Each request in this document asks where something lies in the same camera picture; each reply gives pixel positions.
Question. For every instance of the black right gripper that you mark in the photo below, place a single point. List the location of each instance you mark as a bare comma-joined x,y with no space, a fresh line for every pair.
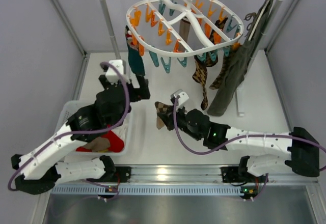
170,114

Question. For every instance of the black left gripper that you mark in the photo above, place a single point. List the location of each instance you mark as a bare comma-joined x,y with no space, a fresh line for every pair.
125,86

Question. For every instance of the teal reindeer sock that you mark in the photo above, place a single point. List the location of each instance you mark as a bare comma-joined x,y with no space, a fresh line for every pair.
134,59

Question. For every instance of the beige brown argyle sock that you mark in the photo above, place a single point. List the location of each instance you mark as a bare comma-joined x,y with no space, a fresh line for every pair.
164,116

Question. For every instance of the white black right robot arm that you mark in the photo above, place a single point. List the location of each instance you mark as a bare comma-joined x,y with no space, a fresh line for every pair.
296,151

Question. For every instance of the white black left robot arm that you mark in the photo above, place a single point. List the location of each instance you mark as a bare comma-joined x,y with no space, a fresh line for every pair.
42,169

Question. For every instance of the white round clip hanger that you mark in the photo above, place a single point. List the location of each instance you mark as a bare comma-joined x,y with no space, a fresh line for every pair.
157,35

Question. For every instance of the tan sock with maroon stripes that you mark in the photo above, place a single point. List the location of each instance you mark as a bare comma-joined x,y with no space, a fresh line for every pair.
98,145

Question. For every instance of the red sock in basket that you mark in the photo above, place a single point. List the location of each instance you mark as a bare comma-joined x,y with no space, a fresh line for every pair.
117,141

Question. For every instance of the brown black argyle sock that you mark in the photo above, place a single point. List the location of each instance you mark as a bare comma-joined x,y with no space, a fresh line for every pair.
225,66

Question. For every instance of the dark yellow argyle sock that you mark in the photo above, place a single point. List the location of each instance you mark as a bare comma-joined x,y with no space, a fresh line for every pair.
202,62

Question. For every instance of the olive green hanging garment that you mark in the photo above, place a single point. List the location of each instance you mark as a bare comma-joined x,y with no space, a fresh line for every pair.
240,62

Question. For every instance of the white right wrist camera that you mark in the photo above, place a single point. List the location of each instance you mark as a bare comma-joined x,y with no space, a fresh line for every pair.
181,96

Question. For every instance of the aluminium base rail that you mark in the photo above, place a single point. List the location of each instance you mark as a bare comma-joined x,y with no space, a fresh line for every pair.
178,174

